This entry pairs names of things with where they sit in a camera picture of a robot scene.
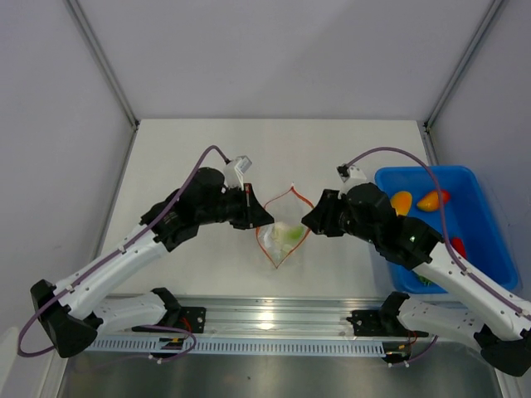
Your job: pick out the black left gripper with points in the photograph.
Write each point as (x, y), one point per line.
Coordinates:
(252, 213)

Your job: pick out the right aluminium frame post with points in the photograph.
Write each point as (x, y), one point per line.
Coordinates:
(473, 45)

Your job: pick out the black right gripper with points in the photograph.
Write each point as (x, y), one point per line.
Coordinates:
(320, 219)

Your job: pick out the red chili pepper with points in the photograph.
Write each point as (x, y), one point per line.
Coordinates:
(458, 245)

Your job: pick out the green grape bunch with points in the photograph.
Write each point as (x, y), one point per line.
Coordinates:
(424, 281)

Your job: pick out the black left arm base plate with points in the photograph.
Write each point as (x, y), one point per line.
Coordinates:
(191, 319)

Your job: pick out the aluminium frame post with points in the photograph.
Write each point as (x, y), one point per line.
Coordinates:
(473, 45)
(92, 42)

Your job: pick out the clear zip bag red zipper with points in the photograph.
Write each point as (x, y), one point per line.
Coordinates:
(288, 207)

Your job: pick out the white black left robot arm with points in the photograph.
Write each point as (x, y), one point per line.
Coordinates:
(75, 311)

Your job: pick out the orange yellow mango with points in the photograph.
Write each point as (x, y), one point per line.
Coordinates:
(402, 202)

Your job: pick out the red orange mango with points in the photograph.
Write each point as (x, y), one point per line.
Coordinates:
(431, 201)

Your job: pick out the blue plastic bin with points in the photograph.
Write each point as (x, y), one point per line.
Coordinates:
(467, 215)

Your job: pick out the left aluminium frame post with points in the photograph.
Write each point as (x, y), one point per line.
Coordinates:
(92, 42)

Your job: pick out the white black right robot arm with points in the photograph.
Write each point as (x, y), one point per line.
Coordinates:
(494, 321)

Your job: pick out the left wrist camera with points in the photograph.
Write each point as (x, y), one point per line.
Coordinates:
(234, 171)

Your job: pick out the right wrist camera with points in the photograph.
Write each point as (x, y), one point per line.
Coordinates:
(351, 176)

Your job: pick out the white cauliflower green leaves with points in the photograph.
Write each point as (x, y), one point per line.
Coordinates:
(285, 236)

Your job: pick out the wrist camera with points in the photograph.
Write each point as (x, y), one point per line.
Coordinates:
(351, 176)
(234, 171)

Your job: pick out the white slotted cable duct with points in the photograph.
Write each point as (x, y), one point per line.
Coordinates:
(239, 346)

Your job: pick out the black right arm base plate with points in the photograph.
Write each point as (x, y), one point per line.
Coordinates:
(371, 323)

